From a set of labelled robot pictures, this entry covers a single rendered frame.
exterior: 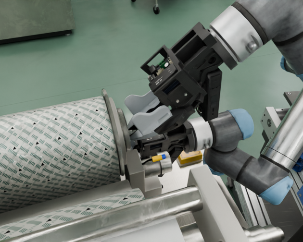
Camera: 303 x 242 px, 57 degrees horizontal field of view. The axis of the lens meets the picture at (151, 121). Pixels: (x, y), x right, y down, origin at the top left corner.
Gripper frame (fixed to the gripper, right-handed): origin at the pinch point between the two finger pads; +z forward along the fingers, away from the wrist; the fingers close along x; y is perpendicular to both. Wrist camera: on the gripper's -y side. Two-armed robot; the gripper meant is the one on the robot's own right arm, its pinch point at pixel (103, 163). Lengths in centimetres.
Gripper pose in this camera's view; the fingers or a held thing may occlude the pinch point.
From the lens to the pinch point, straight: 63.2
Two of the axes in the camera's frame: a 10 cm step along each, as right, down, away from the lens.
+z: -9.5, 2.2, -2.1
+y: 0.0, -7.0, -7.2
